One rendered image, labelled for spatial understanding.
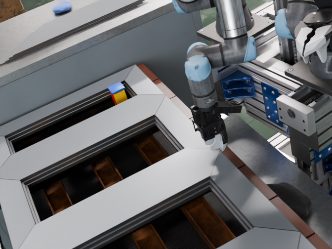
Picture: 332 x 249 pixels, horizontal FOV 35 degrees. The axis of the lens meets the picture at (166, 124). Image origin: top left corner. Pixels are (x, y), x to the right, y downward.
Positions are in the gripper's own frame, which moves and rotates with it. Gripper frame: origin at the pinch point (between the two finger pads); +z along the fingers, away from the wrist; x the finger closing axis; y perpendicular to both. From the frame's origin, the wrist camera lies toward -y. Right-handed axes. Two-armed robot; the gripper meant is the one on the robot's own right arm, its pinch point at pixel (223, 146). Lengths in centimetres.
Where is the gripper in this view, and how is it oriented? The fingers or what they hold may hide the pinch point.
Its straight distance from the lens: 176.8
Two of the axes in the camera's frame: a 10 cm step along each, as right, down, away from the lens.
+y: -8.8, 4.3, -2.0
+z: 2.5, 7.7, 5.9
